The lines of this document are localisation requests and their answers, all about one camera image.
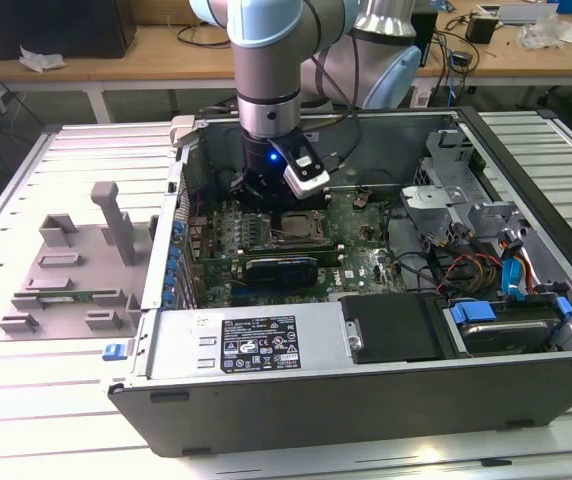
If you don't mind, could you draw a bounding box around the CPU socket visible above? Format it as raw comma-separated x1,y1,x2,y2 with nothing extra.
269,210,332,247

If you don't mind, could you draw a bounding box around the black RAM slot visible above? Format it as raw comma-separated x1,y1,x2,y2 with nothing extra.
240,249,345,256
240,246,344,252
240,242,343,249
240,253,345,260

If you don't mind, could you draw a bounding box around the black graphics card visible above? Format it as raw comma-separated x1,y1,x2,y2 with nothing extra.
242,254,320,291

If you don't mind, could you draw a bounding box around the grey case latch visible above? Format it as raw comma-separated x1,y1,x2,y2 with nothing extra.
169,114,203,148

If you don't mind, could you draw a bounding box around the green motherboard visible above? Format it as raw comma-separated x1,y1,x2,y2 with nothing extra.
178,187,407,309

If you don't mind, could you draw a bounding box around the blue card retainer strip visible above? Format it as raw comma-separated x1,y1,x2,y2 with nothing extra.
162,218,187,307

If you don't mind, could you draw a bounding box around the silver drive cage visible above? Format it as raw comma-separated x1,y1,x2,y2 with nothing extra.
398,127,532,261

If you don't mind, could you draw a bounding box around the silver power supply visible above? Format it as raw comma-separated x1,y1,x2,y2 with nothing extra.
144,299,356,380

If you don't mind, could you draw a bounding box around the grey parts rack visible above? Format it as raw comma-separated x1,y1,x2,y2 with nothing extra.
0,182,160,344

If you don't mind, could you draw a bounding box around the black plastic shroud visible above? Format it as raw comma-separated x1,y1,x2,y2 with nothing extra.
338,292,451,365

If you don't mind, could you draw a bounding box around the wooden desk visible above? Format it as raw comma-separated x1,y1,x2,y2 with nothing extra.
0,12,572,126

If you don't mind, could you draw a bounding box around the green RAM stick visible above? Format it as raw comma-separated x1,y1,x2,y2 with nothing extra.
35,289,119,305

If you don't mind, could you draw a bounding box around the blue case latch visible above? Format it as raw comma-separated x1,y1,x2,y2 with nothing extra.
102,341,128,363

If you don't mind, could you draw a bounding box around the black upright box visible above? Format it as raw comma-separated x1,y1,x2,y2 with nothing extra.
410,7,440,70

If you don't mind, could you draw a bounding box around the open black PC case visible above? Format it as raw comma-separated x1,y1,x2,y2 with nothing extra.
100,105,572,459

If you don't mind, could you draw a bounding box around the hard disk in blue carrier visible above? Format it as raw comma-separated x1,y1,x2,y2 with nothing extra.
443,294,572,358

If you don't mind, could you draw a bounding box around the large black computer tower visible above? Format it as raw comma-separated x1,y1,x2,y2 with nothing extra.
0,0,138,62

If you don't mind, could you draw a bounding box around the white crumpled paper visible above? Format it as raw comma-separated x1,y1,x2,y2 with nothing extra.
17,44,67,75

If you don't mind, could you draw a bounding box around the small black adapter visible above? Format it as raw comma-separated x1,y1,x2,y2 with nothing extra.
464,13,498,46

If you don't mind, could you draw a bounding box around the crumpled clear plastic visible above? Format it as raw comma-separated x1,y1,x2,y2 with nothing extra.
517,13,568,52

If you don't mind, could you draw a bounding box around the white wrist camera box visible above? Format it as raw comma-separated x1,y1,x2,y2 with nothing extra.
268,137,331,200

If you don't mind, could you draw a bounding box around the black camera cable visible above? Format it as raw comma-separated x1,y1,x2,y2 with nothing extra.
310,29,365,174

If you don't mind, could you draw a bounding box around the yellow power wire bundle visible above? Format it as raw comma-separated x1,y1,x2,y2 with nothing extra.
475,258,503,297

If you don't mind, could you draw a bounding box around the blue data wire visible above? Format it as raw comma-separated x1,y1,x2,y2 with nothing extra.
498,227,531,302

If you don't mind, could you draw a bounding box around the red flat wire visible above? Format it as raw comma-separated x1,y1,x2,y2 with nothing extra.
524,249,543,297

